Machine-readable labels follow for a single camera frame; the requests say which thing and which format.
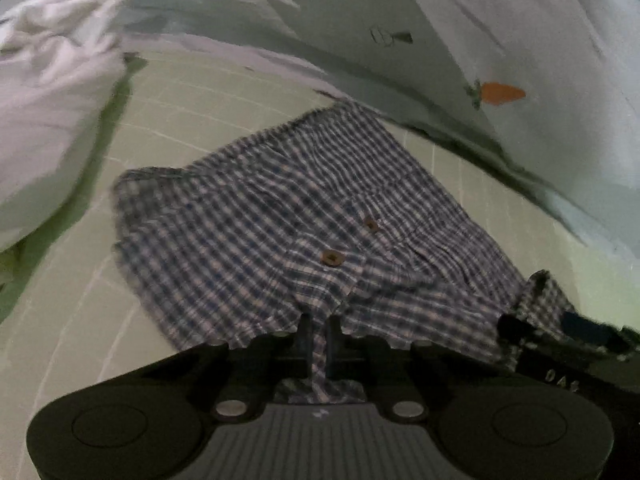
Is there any blue white plaid shirt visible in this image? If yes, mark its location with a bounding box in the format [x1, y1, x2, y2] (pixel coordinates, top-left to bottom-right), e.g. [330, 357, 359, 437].
[112, 102, 572, 403]

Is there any green grid bed sheet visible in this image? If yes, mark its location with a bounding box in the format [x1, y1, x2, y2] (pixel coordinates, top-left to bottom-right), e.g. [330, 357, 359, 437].
[1, 50, 639, 479]

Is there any white carrot print duvet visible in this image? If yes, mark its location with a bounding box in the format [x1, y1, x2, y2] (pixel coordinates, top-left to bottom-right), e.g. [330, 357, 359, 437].
[129, 0, 639, 259]

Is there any white crumpled cloth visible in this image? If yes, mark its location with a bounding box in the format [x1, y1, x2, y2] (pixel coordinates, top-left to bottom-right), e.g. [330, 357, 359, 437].
[1, 0, 129, 249]

